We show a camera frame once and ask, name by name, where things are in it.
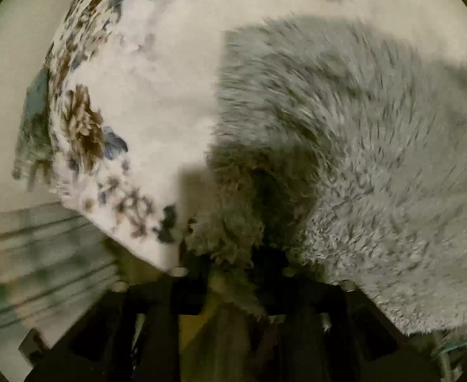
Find teal laundry rack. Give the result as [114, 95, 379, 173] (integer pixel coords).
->
[431, 328, 467, 381]

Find grey fleece pants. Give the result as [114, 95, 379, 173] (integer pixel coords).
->
[186, 17, 467, 334]

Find striped green curtain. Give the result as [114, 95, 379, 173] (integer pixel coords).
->
[0, 203, 119, 330]

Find floral bed quilt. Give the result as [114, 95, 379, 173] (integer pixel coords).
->
[47, 0, 467, 270]

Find small grey-blue cloth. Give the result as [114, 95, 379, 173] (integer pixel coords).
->
[11, 67, 53, 191]

